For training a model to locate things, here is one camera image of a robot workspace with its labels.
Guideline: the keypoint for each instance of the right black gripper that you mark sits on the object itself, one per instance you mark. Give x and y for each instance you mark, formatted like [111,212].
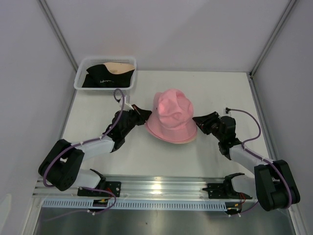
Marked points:
[205,120]

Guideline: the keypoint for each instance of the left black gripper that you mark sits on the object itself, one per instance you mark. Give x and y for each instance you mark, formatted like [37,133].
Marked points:
[142,116]

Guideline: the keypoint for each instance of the beige bucket hat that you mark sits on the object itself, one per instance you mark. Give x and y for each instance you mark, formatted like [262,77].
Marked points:
[187,141]

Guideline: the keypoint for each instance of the pink bucket hat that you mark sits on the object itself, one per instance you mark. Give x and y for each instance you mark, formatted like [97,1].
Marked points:
[173,136]
[171,110]

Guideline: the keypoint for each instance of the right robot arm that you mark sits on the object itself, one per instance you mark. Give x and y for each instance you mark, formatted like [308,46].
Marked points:
[273,184]

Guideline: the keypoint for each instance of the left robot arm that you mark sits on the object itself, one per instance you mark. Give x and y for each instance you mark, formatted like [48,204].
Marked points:
[62,166]

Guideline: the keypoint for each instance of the white plastic basket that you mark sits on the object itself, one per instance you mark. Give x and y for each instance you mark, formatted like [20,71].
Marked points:
[96,60]

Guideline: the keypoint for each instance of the black hat in basket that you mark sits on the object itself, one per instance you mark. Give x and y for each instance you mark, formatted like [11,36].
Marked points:
[99,77]

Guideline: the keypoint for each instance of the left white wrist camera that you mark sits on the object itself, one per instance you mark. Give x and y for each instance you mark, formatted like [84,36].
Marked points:
[123,103]

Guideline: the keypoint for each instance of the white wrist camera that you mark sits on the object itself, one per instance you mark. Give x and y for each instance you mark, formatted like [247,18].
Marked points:
[227,112]
[123,103]

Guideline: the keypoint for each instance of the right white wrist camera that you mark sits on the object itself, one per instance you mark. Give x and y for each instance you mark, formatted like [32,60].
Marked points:
[227,112]

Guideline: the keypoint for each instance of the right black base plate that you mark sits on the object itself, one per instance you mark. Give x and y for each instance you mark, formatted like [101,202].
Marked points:
[220,189]

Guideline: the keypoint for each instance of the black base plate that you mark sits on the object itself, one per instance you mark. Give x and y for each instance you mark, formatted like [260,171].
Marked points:
[110,186]
[220,189]

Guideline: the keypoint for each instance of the aluminium mounting rail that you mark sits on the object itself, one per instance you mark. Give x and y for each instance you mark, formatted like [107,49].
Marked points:
[163,188]

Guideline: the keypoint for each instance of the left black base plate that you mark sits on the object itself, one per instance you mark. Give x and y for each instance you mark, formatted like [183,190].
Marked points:
[110,186]

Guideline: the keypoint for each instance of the white slotted cable duct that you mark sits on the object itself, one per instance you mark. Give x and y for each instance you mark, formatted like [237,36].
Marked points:
[136,205]

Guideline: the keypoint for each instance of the right aluminium corner post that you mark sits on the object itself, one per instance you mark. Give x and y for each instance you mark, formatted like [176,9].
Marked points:
[274,35]

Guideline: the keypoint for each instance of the aluminium corner post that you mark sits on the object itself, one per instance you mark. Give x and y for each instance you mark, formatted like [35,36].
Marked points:
[274,35]
[57,32]

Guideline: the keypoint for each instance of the left aluminium corner post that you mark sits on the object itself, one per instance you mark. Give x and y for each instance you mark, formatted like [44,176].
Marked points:
[57,32]

